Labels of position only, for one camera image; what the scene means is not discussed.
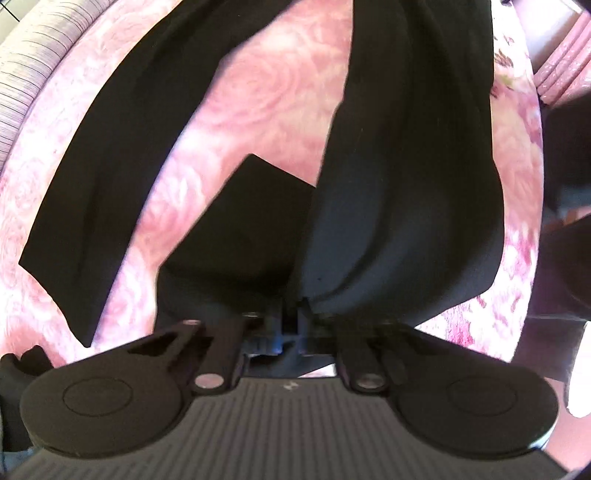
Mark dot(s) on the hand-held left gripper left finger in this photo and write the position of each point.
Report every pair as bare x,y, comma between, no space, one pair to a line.
276,344

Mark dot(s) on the pink rose print blanket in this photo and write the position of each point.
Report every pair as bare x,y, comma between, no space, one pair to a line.
258,101

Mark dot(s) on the black pants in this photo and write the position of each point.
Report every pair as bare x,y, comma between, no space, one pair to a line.
406,207

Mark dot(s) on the grey striped bedding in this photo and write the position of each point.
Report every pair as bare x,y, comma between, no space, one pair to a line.
27,60

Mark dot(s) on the dark cloth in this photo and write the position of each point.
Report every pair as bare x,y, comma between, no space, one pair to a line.
565,286
21,374

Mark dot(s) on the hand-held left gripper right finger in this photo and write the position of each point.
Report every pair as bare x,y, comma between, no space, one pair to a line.
305,342

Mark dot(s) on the pink curtain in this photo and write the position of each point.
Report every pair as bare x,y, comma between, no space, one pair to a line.
568,64

